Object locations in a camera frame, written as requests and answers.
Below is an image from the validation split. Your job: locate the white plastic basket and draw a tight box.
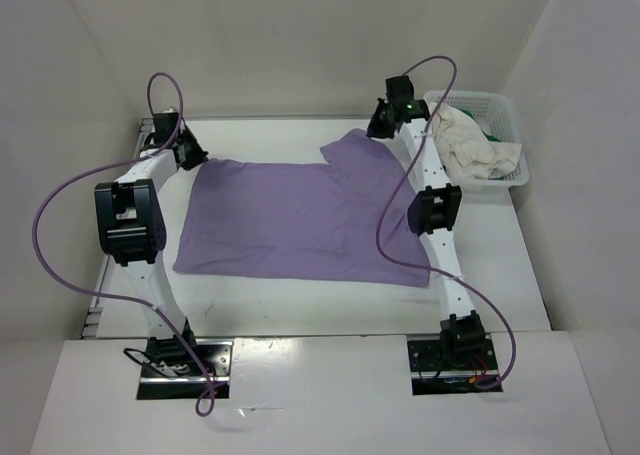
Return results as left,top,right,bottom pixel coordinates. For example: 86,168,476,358
424,91,529,190

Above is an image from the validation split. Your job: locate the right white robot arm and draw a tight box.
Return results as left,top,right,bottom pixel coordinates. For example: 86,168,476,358
367,75,486,368

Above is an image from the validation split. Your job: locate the purple cable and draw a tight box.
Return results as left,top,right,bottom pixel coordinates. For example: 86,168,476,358
374,54,519,391
32,72,231,419

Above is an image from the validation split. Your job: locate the green t shirt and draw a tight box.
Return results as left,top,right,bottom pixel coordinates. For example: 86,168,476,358
459,109,505,180

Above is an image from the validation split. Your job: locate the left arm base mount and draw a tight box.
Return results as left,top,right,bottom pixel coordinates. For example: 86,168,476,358
123,339,233,401

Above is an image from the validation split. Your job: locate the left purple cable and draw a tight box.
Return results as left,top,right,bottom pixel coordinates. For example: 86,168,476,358
32,72,231,419

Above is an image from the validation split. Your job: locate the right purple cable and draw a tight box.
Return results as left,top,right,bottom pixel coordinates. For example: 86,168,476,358
374,54,519,391

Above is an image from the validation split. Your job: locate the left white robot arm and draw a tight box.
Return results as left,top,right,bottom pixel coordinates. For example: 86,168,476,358
94,110,208,378

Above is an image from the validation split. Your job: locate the purple t shirt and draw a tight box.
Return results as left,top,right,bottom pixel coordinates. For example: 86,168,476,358
173,129,429,288

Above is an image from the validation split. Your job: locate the cream white t shirt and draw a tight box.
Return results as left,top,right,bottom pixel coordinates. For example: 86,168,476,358
431,103,522,180

